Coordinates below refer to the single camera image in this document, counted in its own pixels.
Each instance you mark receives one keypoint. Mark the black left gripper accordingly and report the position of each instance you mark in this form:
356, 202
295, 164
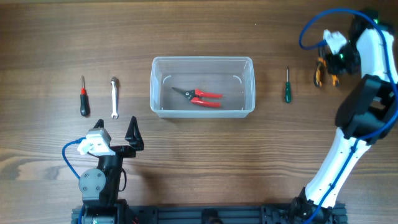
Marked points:
135, 141

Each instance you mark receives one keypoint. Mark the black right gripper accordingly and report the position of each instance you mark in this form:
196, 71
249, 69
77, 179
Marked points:
334, 68

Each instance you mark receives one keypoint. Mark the orange black needle-nose pliers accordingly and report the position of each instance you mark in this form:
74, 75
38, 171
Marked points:
320, 70

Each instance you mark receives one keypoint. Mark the green handle screwdriver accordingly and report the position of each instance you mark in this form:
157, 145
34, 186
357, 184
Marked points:
288, 96

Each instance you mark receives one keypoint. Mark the red handle snips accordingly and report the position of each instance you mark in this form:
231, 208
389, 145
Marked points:
196, 97

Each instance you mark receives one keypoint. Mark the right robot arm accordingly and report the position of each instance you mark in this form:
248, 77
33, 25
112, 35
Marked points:
367, 114

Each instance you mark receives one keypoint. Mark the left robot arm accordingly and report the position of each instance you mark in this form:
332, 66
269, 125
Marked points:
100, 186

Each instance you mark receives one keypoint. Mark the clear plastic container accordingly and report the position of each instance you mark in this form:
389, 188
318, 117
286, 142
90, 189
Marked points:
233, 77

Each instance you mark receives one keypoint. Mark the black red-collar screwdriver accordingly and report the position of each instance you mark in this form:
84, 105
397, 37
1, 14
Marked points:
84, 104

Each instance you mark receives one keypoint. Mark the silver combination wrench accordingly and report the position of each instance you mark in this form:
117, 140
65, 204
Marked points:
114, 93

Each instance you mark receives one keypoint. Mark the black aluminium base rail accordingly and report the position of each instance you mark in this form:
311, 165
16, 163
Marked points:
264, 214

